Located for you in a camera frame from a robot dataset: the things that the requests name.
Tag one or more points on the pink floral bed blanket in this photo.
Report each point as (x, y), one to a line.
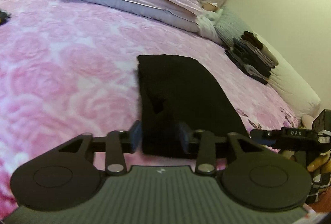
(68, 67)

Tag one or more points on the navy patterned garment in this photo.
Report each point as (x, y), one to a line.
(4, 17)

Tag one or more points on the stack of folded clothes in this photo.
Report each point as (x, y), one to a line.
(252, 57)

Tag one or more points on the black sweater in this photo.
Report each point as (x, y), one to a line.
(178, 95)

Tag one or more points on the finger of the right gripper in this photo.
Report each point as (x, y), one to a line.
(268, 143)
(265, 134)

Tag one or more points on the grey striped pillow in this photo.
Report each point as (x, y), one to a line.
(230, 26)

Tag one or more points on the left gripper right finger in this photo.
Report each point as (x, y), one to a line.
(201, 144)

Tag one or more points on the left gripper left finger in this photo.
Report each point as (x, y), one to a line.
(118, 143)

